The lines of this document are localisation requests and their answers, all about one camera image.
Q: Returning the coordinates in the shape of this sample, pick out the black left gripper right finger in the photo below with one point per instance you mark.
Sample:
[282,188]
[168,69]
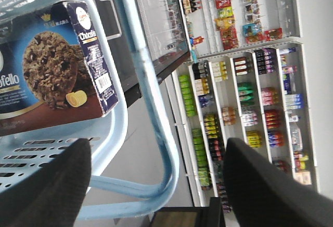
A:
[262,195]

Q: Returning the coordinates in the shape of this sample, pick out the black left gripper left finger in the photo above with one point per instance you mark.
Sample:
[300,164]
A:
[53,195]

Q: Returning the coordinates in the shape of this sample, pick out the light blue plastic basket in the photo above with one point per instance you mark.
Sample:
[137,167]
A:
[24,153]

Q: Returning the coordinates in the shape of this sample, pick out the blue chocolate cookie box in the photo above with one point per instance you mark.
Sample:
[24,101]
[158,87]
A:
[53,69]

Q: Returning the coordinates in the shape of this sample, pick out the white supermarket shelving unit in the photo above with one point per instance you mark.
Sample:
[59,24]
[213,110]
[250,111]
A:
[246,78]

